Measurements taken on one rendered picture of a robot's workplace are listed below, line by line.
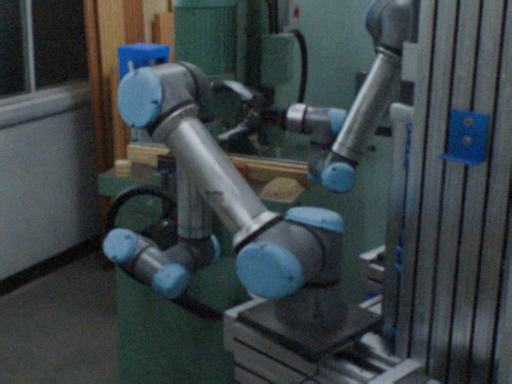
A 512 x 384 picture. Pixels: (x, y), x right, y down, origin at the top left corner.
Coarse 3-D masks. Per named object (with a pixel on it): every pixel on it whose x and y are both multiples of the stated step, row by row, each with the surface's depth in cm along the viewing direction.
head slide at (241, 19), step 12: (240, 0) 240; (240, 12) 237; (240, 24) 238; (240, 36) 239; (240, 48) 240; (240, 60) 241; (240, 72) 242; (216, 96) 244; (228, 96) 242; (216, 108) 245; (228, 108) 243; (240, 108) 245; (228, 120) 244
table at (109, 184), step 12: (132, 168) 246; (144, 168) 246; (156, 168) 246; (108, 180) 238; (120, 180) 236; (132, 180) 234; (144, 180) 234; (252, 180) 234; (264, 180) 233; (108, 192) 239; (120, 192) 237; (300, 192) 223; (264, 204) 218; (276, 204) 216; (288, 204) 215; (300, 204) 224
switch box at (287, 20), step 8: (272, 0) 249; (280, 0) 248; (288, 0) 246; (272, 8) 249; (280, 8) 248; (288, 8) 247; (272, 16) 250; (280, 16) 249; (288, 16) 248; (272, 24) 251; (280, 24) 249; (288, 24) 248
